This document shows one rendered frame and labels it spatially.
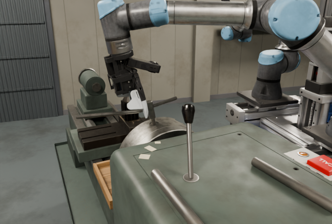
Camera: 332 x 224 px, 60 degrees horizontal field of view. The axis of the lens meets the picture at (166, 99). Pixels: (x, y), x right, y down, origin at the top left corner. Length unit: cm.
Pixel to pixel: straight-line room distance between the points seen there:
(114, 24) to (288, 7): 46
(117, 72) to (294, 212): 58
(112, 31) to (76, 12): 351
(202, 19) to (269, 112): 77
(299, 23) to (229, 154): 38
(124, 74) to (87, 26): 349
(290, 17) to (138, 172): 55
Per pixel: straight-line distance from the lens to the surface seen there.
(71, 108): 228
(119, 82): 87
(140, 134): 97
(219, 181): 67
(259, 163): 72
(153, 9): 82
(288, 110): 163
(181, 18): 94
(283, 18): 83
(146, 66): 89
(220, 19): 95
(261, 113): 153
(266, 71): 151
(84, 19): 434
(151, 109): 95
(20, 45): 437
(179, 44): 465
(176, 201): 58
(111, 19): 83
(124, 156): 76
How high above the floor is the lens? 163
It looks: 19 degrees down
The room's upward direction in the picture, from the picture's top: straight up
